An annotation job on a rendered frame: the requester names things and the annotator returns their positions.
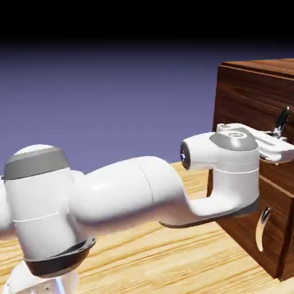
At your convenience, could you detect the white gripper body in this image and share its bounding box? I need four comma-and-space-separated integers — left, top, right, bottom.
249, 127, 294, 163

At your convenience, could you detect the curved metal door handle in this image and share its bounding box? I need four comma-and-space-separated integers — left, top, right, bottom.
255, 206, 272, 253
272, 106, 291, 139

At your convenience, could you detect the dark wooden cabinet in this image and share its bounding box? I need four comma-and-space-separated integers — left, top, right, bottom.
206, 58, 294, 283

